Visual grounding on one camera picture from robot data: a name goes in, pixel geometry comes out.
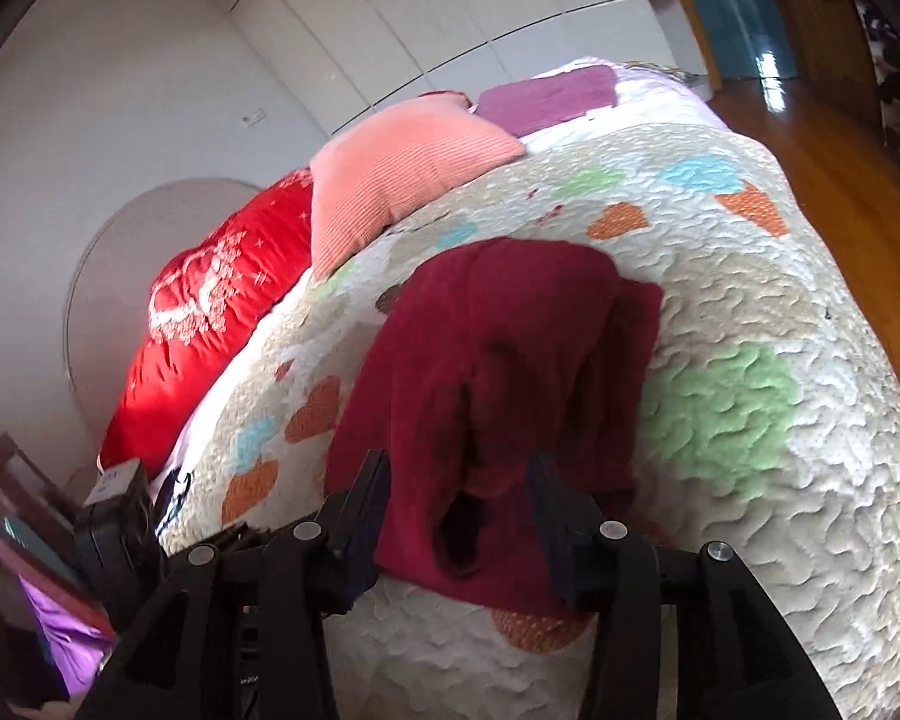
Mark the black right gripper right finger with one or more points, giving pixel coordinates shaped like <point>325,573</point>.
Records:
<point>736,656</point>

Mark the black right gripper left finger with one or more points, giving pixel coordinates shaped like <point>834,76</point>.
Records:
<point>237,628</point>

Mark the dark red knit garment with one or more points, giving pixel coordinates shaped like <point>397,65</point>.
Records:
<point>493,354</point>

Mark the purple plastic bag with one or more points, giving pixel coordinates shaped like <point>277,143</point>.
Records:
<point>76,648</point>

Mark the dark wooden chair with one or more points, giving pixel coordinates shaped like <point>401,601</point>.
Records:
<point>37,537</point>

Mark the patchwork heart quilt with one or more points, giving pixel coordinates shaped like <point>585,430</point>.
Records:
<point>770,418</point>

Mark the round white headboard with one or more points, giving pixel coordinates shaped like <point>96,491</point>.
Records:
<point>106,314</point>

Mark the red floral duvet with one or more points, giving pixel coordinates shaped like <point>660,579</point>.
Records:
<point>203,308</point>

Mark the pink ribbed pillow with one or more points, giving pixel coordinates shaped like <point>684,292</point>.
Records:
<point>394,163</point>

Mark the purple cloth on bed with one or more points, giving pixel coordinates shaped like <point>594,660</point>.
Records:
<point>526,107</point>

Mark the wooden door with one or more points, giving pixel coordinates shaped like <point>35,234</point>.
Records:
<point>833,58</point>

